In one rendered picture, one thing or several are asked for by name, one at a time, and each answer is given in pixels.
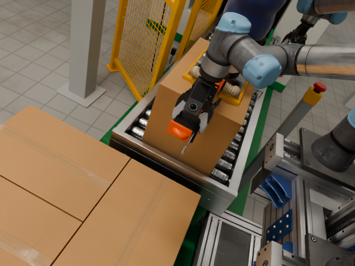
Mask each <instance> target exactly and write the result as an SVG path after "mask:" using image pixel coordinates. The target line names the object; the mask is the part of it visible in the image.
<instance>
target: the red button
mask: <svg viewBox="0 0 355 266"><path fill-rule="evenodd" d="M313 90H314V91H315V92H316V93H320V92H325V91H326V86H325V85H324V84H322V83H320V82H315V83H314V89H313Z"/></svg>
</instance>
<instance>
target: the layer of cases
mask: <svg viewBox="0 0 355 266"><path fill-rule="evenodd" d="M200 198H201V195H199V194H198V193H196V192H194V191H192V190H190V189H188V188H186V187H184V186H183V185H181V184H179V183H177V182H175V181H173V180H171V179H169V178H168V177H166V176H164V175H162V174H160V173H158V172H156V171H155V170H153V169H151V168H149V167H147V166H145V165H143V164H141V163H140V162H138V161H136V160H134V159H130V157H128V156H126V155H125V154H123V153H121V152H119V151H117V150H115V149H113V148H111V147H110V146H108V145H106V144H104V143H103V142H101V141H98V140H96V139H95V138H93V137H91V136H89V135H88V134H85V133H84V132H82V131H80V130H78V129H76V128H74V127H73V126H71V125H69V124H67V123H65V122H63V121H61V120H59V119H58V118H56V117H54V116H52V115H50V114H48V113H46V112H44V111H43V110H41V109H39V108H37V107H35V106H33V105H29V106H28V107H26V108H25V109H23V110H22V111H20V112H19V113H17V114H16V115H15V116H13V117H12V118H10V119H9V120H7V121H6V122H4V123H3V124H1V125H0V266H173V265H174V262H175V260H176V257H177V255H178V252H179V250H180V247H181V245H182V243H183V240H184V238H185V235H186V233H187V230H188V228H189V225H190V223H191V220H192V218H193V215H194V213H195V210H196V208H197V205H198V203H199V200H200Z"/></svg>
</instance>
